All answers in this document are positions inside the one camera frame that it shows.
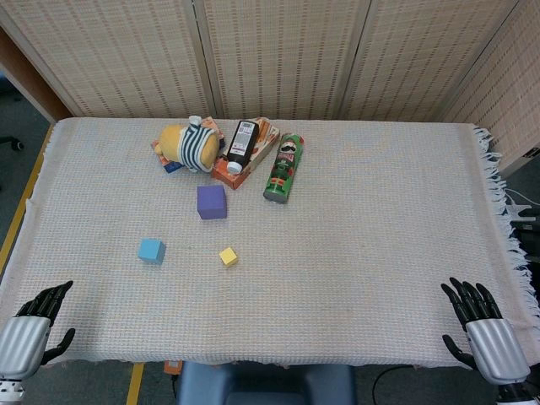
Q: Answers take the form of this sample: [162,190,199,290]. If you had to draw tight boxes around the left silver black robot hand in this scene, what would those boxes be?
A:
[0,280,77,383]

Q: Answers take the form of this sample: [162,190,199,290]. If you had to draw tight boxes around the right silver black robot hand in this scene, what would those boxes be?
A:
[440,277,532,386]

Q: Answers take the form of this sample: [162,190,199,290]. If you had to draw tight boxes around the medium blue foam cube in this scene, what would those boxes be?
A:
[138,237,167,266]

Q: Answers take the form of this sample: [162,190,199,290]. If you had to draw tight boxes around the small yellow foam cube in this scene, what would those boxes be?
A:
[219,246,240,267]

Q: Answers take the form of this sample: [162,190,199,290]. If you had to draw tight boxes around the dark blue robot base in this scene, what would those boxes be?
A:
[175,360,358,405]

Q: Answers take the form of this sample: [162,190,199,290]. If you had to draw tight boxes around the black equipment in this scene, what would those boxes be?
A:
[512,208,540,262]

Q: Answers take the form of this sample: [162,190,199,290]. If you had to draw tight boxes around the white woven tablecloth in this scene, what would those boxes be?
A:
[0,116,540,370]

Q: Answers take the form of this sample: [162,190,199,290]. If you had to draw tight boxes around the black office chair base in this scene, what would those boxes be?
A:
[0,134,25,152]

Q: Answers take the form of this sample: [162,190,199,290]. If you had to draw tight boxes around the large purple foam cube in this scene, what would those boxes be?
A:
[196,184,229,221]

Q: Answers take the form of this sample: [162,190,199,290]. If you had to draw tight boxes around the yellow plush toy striped shirt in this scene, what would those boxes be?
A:
[151,115,224,175]

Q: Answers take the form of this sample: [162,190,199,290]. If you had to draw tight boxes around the brown wooden desk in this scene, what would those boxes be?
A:
[0,27,73,126]

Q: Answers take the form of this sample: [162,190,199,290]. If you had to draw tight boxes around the orange cardboard box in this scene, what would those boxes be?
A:
[210,116,281,191]

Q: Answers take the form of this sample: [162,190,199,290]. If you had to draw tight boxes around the green Pringles can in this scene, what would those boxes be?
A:
[262,132,306,205]

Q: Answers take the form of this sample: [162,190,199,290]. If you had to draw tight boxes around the dark bottle white cap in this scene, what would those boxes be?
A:
[226,120,260,174]

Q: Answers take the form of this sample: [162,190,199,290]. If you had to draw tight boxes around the bamboo folding screen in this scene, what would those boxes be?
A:
[0,0,540,170]

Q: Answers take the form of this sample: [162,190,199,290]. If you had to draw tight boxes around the black floor cable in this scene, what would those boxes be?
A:
[371,364,419,405]

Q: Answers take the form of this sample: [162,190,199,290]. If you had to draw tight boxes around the white cable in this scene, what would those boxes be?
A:
[504,187,533,220]

